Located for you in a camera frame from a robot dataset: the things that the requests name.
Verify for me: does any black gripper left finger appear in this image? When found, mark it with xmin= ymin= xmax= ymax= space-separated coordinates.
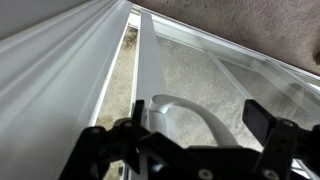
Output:
xmin=132 ymin=100 xmax=145 ymax=122

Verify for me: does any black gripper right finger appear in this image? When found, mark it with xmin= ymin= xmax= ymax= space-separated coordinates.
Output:
xmin=242 ymin=99 xmax=276 ymax=146

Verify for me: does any grey door handle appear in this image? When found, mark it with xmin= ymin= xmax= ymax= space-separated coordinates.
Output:
xmin=147 ymin=94 xmax=241 ymax=147

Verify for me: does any white door frame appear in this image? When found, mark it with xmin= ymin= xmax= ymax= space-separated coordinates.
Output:
xmin=0 ymin=0 xmax=132 ymax=180

